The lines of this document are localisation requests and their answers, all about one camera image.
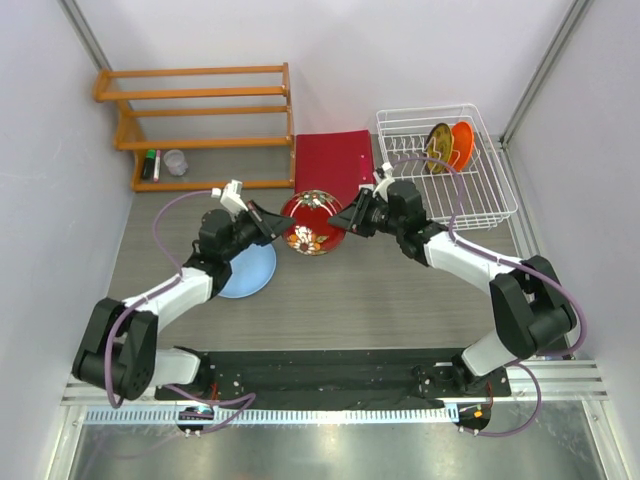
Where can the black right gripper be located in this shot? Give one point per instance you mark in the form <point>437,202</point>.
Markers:
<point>352,217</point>

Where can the white slotted cable duct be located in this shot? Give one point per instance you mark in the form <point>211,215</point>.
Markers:
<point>198,415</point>

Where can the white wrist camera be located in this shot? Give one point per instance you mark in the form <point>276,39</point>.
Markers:
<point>230,197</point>
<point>384,178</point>

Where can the dark red floral plate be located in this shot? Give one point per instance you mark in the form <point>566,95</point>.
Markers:
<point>311,234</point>

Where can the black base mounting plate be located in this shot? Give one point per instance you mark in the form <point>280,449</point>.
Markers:
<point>338,380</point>

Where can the pink marker pen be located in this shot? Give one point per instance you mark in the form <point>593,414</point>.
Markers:
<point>157,166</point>

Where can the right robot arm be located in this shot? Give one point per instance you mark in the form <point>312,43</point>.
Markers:
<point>529,308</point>

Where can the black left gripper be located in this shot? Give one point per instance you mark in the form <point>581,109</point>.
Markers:
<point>271,224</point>

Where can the orange plate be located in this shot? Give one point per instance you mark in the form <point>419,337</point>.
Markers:
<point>463,145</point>

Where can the red plastic folder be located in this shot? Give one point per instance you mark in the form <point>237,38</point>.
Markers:
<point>336,163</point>

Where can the orange wooden shelf rack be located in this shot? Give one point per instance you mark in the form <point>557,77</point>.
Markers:
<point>230,122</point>

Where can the clear plastic cup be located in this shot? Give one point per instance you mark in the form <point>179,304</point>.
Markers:
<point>175,162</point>

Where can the light blue plate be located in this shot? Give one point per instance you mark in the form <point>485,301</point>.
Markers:
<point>252,270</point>

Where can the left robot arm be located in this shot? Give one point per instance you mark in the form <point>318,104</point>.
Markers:
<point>118,351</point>

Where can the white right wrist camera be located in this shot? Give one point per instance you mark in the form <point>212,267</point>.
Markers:
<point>384,178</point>

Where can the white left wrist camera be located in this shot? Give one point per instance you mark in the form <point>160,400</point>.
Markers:
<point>230,197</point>

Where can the green marker pen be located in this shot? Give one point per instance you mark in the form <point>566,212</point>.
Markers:
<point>148,165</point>

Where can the white wire dish rack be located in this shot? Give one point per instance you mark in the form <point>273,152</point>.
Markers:
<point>480,196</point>

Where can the yellow patterned plate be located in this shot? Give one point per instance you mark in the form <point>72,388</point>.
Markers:
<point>439,148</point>

